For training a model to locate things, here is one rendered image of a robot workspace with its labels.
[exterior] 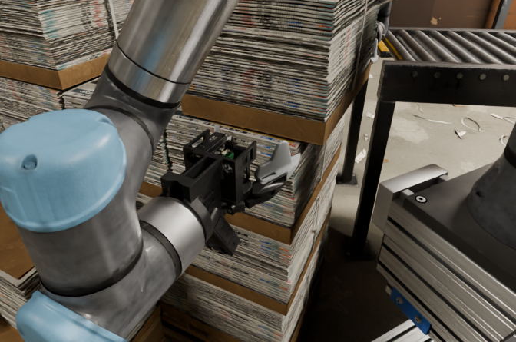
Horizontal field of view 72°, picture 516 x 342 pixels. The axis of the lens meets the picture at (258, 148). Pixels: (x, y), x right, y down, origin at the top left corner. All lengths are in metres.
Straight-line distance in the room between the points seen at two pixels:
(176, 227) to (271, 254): 0.47
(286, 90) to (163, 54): 0.30
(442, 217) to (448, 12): 4.12
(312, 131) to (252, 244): 0.32
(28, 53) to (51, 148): 0.75
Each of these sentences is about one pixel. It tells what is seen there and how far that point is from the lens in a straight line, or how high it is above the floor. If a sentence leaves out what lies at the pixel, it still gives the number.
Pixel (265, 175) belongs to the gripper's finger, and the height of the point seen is 0.87.
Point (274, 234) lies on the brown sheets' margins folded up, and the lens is 0.73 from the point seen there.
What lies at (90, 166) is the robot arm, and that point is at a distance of 0.23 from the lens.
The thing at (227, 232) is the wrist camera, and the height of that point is 0.82.
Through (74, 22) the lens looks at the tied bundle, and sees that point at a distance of 0.94.
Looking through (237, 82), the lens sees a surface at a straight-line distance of 0.61.
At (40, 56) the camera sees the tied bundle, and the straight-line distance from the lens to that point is 0.94.
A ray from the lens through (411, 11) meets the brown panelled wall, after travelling 4.46.
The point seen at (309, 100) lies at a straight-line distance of 0.57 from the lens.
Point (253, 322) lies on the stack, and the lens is 1.00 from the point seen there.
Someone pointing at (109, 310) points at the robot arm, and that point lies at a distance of 0.31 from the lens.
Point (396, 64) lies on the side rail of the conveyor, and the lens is 1.19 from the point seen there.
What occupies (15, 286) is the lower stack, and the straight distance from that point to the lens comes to 0.81.
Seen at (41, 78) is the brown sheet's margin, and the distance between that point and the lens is 0.97.
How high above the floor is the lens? 1.13
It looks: 31 degrees down
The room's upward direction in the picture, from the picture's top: straight up
